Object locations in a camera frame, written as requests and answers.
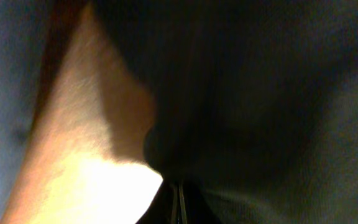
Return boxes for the dark blue shorts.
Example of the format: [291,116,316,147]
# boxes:
[0,0,53,219]

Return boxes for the black and red garment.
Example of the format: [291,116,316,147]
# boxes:
[94,0,358,223]

